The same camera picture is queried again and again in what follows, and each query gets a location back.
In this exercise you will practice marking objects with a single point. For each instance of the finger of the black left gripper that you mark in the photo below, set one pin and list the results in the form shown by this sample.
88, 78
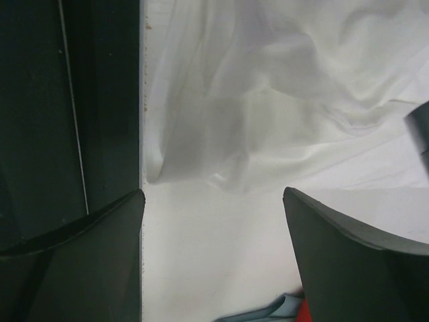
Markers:
417, 122

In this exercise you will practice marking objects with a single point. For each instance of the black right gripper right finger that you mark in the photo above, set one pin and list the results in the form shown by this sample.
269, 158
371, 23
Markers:
351, 271

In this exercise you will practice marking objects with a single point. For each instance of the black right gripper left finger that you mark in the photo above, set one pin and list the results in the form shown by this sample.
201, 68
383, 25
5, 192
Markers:
87, 270

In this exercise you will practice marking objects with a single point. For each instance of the white t-shirt with flower print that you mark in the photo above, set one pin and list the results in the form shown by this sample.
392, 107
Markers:
252, 95

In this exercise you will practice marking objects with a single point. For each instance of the red folded t-shirt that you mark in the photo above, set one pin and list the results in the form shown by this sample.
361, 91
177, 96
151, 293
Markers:
304, 312

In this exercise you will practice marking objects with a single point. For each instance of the blue-grey folded t-shirt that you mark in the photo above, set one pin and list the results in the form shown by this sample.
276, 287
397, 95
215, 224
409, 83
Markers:
283, 308

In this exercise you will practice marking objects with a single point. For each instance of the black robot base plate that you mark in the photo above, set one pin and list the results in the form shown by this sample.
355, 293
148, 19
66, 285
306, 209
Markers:
69, 111

